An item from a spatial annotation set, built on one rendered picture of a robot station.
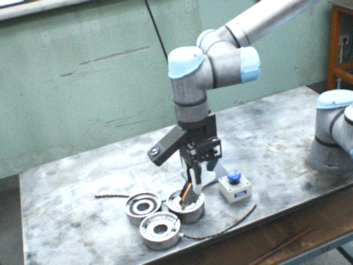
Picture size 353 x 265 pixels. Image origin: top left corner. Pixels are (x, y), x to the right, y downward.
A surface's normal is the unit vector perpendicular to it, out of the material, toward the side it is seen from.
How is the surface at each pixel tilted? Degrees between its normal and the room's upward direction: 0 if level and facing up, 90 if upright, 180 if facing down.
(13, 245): 0
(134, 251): 0
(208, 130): 90
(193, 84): 93
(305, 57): 90
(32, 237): 0
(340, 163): 73
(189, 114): 90
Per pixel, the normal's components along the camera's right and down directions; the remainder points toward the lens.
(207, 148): 0.40, 0.44
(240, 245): -0.13, -0.84
